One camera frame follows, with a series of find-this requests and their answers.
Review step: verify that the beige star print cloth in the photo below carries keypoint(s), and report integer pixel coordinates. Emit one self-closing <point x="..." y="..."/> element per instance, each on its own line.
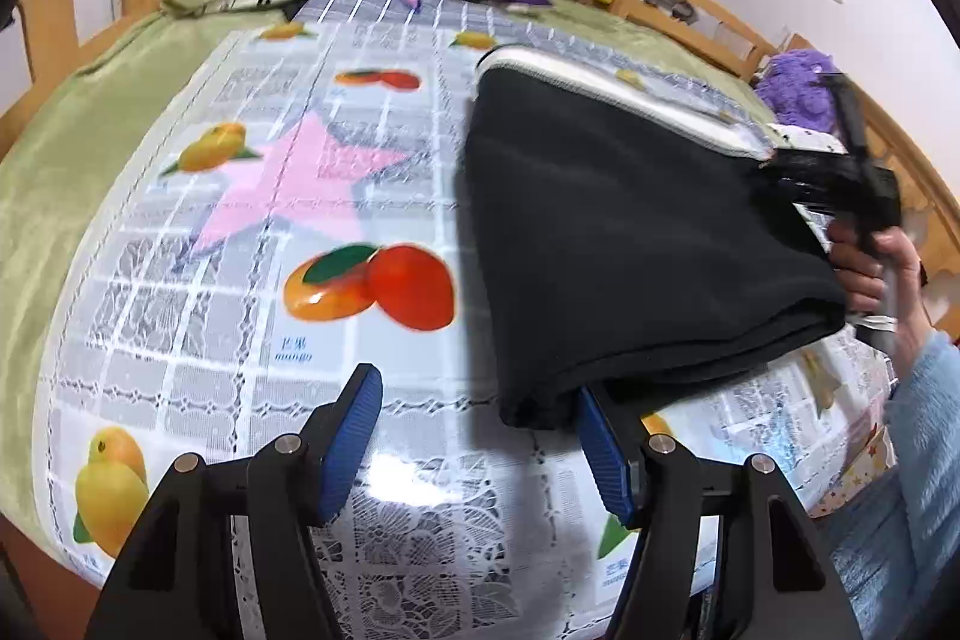
<point x="862" y="467"/>

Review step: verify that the green fleece blanket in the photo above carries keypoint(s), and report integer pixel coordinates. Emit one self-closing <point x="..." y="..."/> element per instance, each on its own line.
<point x="67" y="160"/>

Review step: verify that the white floral pillow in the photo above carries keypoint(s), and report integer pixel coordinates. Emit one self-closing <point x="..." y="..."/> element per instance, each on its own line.
<point x="817" y="139"/>

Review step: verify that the person's right hand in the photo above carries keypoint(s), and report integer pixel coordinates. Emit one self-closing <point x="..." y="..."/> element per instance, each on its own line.
<point x="904" y="269"/>

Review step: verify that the person's right forearm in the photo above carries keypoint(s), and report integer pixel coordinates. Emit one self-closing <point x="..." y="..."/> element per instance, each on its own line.
<point x="930" y="415"/>

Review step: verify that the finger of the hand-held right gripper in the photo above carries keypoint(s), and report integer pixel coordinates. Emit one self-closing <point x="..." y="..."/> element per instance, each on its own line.
<point x="847" y="115"/>
<point x="780" y="175"/>

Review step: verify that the black pants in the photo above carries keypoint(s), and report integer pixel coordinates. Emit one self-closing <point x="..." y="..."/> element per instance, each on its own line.
<point x="615" y="250"/>

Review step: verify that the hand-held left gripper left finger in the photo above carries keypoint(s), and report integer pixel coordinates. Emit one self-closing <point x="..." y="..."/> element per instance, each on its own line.
<point x="349" y="452"/>

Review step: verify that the purple plush toy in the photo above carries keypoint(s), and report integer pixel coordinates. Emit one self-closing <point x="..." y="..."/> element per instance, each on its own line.
<point x="795" y="85"/>

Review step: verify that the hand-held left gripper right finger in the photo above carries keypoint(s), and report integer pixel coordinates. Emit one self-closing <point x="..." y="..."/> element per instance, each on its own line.
<point x="600" y="460"/>

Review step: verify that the person's blue fleece clothing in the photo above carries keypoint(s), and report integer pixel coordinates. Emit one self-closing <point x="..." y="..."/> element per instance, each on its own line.
<point x="900" y="572"/>

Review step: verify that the fruit print plastic tablecloth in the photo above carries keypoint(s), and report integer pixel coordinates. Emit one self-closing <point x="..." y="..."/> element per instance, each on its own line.
<point x="225" y="325"/>

